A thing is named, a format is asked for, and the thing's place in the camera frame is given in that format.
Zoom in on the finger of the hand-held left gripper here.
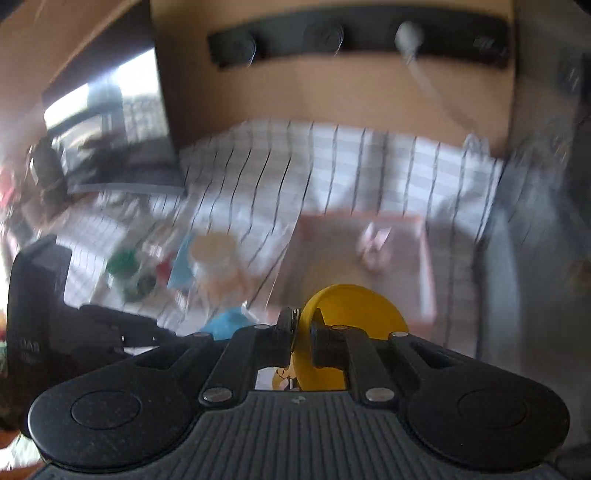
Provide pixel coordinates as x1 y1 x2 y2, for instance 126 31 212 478
78 302 188 354

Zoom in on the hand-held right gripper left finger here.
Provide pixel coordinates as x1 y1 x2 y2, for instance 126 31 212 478
134 307 302 409

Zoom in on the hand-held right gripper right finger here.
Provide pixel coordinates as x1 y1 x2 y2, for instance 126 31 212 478
310 322 482 408

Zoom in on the cardboard box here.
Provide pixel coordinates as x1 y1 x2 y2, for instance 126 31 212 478
276 211 438 325

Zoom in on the blue soft object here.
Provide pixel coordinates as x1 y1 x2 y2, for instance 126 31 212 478
201 305 257 339

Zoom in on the pink soft item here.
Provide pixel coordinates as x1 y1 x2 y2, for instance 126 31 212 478
356 222 394 274

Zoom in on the green round object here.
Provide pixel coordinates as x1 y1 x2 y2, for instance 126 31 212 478
105 248 141 280

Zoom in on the light blue paper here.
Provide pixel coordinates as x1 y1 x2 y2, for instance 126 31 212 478
166 233 197 289

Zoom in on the beige cup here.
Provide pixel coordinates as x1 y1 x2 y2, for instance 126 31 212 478
188 232 243 298

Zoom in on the dark desk object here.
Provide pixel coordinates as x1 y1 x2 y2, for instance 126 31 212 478
28 137 68 206

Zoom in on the black grid white tablecloth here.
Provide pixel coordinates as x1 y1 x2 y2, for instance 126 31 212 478
60 117 506 356

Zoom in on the black computer monitor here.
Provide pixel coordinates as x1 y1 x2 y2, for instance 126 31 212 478
41 46 186 195

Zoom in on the grey chair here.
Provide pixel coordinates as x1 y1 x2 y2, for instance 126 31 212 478
475 124 591 370

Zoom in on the black power strip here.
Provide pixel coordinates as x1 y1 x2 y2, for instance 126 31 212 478
207 13 512 71

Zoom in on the white plug with cable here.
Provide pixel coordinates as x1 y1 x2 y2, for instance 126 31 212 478
394 21 472 127

